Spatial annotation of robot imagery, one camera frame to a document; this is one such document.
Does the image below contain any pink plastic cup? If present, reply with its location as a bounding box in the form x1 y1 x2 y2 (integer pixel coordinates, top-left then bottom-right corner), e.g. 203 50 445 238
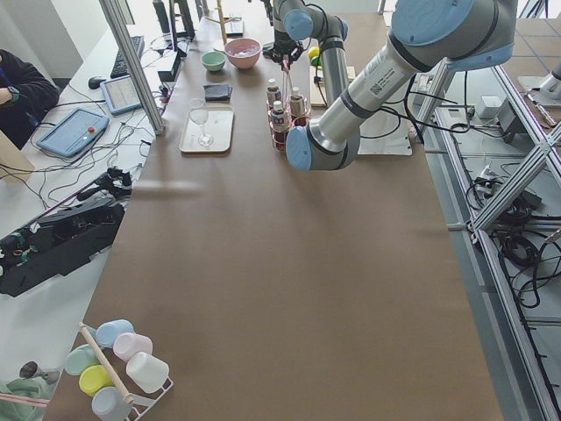
112 332 153 362

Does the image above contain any wooden cup tree stand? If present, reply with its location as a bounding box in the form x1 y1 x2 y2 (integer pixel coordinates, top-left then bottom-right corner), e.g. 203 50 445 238
206 0 245 49

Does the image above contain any green bowl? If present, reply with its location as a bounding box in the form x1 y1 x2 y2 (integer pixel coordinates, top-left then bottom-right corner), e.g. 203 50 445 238
201 51 226 72

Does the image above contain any yellow lemon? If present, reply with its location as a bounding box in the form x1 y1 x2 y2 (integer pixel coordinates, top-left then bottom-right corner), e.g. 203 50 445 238
308 46 321 61

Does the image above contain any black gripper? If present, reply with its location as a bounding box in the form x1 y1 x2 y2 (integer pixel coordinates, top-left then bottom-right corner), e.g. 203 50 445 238
262 38 304 70

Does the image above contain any black keyboard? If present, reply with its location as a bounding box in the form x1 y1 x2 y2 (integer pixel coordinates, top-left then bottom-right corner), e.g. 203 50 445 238
109 35 146 80

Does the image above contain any pink bowl of ice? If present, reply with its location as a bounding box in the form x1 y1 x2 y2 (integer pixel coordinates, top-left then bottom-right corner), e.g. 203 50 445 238
224 38 261 70

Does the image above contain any green plastic cup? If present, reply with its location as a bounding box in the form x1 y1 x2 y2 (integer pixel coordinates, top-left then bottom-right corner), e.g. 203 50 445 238
64 344 100 376

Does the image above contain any clear wine glass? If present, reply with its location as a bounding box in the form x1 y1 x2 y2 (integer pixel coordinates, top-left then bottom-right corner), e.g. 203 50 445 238
189 98 213 146

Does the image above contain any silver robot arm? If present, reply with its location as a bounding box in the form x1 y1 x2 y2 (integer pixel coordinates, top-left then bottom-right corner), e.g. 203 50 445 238
272 1 517 171

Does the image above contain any cream rabbit tray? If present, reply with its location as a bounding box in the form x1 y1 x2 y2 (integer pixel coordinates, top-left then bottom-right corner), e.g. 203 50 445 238
179 104 234 154

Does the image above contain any black device on side table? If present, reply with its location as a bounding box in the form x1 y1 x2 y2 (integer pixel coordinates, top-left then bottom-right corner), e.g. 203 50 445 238
1 167 132 297

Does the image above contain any white plastic cup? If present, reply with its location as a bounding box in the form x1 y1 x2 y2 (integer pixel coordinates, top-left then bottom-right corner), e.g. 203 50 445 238
125 352 169 394

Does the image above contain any seated person in black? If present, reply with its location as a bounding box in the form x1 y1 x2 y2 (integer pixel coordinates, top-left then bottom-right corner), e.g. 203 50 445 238
1 49 60 149

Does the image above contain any grey folded cloth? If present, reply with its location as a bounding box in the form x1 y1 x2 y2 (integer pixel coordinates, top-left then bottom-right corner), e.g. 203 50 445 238
203 83 232 102

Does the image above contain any blue plastic cup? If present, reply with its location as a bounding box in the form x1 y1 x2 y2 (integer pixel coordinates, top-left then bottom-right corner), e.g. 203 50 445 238
95 319 135 348

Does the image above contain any blue teach pendant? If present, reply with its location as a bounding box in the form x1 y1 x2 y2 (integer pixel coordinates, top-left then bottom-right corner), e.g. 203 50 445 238
100 75 142 116
37 108 110 158

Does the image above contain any bamboo cutting board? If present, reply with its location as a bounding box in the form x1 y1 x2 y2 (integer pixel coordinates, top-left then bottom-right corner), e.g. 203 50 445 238
309 65 356 110

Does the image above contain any copper wire bottle basket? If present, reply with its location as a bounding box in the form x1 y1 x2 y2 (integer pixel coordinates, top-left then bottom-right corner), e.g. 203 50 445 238
267 69 310 153

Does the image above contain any black computer mouse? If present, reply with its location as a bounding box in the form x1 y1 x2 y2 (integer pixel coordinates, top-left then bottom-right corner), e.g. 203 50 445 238
88 76 106 89

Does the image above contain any grey plastic cup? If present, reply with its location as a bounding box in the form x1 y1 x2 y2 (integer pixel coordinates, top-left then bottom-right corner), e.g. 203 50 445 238
91 386 131 421

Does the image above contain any yellow plastic cup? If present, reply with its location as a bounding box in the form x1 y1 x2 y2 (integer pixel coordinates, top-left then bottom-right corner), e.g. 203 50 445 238
78 364 114 397

